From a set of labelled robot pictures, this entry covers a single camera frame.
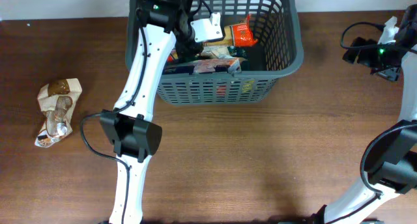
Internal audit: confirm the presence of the green Nescafe bag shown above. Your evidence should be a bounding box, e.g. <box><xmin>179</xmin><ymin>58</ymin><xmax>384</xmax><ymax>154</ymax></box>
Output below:
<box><xmin>157</xmin><ymin>48</ymin><xmax>258</xmax><ymax>104</ymax></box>

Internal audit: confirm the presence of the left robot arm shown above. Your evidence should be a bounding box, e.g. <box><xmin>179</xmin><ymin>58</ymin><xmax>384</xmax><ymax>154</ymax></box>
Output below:
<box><xmin>100</xmin><ymin>0</ymin><xmax>195</xmax><ymax>223</ymax></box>

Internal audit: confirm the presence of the orange spaghetti packet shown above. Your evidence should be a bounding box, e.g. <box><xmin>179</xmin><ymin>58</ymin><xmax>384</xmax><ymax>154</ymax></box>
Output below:
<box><xmin>167</xmin><ymin>15</ymin><xmax>258</xmax><ymax>62</ymax></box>

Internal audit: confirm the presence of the grey plastic basket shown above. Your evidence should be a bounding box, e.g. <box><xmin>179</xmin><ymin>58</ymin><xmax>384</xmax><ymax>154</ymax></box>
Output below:
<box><xmin>115</xmin><ymin>0</ymin><xmax>304</xmax><ymax>110</ymax></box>

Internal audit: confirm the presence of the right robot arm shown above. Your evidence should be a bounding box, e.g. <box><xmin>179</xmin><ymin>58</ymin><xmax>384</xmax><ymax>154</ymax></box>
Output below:
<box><xmin>308</xmin><ymin>5</ymin><xmax>416</xmax><ymax>223</ymax></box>

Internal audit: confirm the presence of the blue pasta packet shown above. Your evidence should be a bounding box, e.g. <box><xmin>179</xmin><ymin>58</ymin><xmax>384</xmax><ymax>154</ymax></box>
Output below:
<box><xmin>163</xmin><ymin>58</ymin><xmax>242</xmax><ymax>74</ymax></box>

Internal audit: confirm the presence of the brown and cream crumpled bag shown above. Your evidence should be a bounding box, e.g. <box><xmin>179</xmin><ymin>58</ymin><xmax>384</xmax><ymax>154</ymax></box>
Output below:
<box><xmin>35</xmin><ymin>78</ymin><xmax>82</xmax><ymax>148</ymax></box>

